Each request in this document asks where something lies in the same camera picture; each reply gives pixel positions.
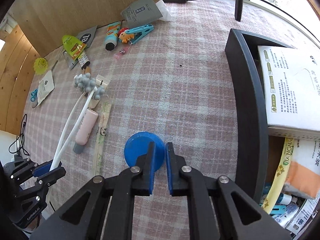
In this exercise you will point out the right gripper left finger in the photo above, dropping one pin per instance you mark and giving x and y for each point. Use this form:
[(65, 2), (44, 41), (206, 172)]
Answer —
[(139, 180)]

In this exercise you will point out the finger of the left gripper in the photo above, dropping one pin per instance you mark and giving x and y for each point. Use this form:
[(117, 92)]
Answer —
[(42, 169)]

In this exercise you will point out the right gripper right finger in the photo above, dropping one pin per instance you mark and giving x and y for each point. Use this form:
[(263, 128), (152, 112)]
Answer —
[(182, 178)]

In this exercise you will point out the blue round lid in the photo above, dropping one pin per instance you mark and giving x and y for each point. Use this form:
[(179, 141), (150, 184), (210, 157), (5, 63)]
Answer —
[(138, 145)]

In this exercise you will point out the pink lotion bottle grey cap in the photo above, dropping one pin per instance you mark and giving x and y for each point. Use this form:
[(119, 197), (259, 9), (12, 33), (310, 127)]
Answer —
[(86, 126)]

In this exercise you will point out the chopsticks paper sleeve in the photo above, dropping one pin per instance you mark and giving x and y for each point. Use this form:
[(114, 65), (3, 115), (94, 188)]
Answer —
[(100, 138)]

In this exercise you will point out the white sachet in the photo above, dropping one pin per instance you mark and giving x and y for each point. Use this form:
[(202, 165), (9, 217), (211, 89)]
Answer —
[(46, 86)]

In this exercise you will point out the grey white massage stick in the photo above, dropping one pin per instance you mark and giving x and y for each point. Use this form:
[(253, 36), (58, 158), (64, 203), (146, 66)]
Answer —
[(92, 87)]

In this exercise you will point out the teal clothespin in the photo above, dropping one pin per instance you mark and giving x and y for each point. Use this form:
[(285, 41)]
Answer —
[(278, 210), (140, 32)]

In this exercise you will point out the green snack packet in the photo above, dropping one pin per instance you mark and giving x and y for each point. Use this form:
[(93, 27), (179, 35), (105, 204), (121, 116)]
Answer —
[(73, 46)]

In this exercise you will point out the patterned lighter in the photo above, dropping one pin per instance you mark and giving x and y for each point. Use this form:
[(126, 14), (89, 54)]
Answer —
[(83, 60)]

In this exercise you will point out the small blue clip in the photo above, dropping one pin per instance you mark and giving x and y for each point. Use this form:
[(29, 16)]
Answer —
[(33, 96)]

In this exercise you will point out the plaid tablecloth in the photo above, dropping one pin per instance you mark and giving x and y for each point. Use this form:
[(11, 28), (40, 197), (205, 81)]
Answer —
[(176, 83)]

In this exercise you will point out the yellow wet wipe pack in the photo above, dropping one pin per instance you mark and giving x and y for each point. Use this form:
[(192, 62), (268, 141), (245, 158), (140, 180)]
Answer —
[(280, 176)]

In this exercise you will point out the orange white tissue pack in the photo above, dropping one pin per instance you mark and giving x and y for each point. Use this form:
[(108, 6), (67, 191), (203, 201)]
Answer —
[(303, 175)]

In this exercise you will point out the small pink packet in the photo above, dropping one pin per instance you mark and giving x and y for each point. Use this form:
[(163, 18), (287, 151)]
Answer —
[(121, 53)]

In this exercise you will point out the black storage tray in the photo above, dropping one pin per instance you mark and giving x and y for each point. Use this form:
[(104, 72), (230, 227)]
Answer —
[(242, 52)]

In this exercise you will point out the grey T3 pouch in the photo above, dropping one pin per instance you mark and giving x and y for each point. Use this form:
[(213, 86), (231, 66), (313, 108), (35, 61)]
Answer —
[(87, 36)]

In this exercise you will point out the orange cartoon toy figure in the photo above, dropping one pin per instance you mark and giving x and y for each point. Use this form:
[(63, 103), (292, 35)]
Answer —
[(125, 37)]

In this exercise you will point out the teal clothespin by toy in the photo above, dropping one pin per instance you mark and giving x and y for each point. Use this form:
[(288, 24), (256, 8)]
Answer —
[(140, 32)]

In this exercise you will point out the teal cartoon cream tube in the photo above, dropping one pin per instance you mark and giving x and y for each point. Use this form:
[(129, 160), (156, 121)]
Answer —
[(111, 38)]

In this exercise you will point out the white paper box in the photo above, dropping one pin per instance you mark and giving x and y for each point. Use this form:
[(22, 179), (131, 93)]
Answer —
[(291, 91)]

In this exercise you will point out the wooden board panel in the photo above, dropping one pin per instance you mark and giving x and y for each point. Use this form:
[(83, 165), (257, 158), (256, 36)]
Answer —
[(44, 22)]

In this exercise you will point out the white plastic bag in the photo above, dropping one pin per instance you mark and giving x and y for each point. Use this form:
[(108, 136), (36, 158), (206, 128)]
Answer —
[(166, 16)]

